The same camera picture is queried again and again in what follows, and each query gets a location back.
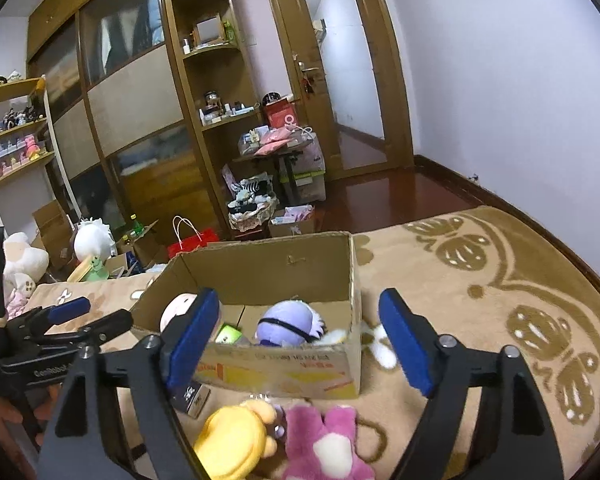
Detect black tissue pack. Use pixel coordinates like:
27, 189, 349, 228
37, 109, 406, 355
171, 379, 211, 419

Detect yellow plush toy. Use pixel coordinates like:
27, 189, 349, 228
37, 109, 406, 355
193, 399, 278, 479

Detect pink white plush toy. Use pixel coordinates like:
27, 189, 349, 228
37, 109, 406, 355
282, 404, 375, 480

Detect cream bear plush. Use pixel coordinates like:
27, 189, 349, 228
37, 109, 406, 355
3, 232, 50, 320

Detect green frog toy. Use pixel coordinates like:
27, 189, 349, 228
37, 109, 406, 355
82, 256, 109, 282

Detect white spiky plush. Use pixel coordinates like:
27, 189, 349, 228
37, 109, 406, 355
73, 219, 118, 262

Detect red paper bag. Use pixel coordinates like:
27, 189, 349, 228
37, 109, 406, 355
166, 214, 220, 259

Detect white ladder shelf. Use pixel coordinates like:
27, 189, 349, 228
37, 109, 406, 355
0, 73, 81, 226

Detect purple round plush doll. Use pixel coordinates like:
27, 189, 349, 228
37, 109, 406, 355
254, 300, 326, 348

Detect cardboard storage box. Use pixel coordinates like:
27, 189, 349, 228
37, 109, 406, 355
131, 232, 362, 400

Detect basket of plush toys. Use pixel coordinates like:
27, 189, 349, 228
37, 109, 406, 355
226, 172, 279, 233

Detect wooden corner shelf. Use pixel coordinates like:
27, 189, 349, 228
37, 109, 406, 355
161, 0, 262, 238

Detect small cluttered side table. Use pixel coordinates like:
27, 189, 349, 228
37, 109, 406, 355
234, 125, 326, 206

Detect wooden wardrobe cabinet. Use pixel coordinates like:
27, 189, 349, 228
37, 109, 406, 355
27, 0, 219, 245

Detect wooden door with glass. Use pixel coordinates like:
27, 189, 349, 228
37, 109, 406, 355
270, 0, 414, 180

